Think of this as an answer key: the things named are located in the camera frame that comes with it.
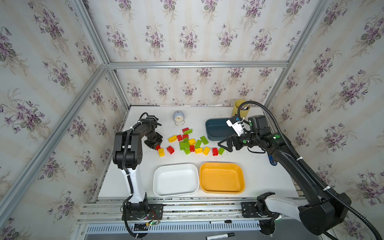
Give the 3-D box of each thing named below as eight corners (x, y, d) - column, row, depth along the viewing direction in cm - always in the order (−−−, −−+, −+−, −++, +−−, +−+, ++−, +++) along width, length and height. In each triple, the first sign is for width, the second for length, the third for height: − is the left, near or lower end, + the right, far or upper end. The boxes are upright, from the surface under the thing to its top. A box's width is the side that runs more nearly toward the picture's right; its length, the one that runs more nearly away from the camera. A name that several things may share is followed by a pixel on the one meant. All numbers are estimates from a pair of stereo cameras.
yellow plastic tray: (200, 194, 81) (200, 192, 77) (199, 165, 92) (199, 162, 88) (245, 194, 81) (248, 192, 77) (239, 165, 92) (241, 162, 88)
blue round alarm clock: (173, 125, 112) (172, 117, 105) (174, 118, 116) (173, 110, 109) (184, 125, 112) (183, 117, 105) (184, 118, 116) (183, 110, 109)
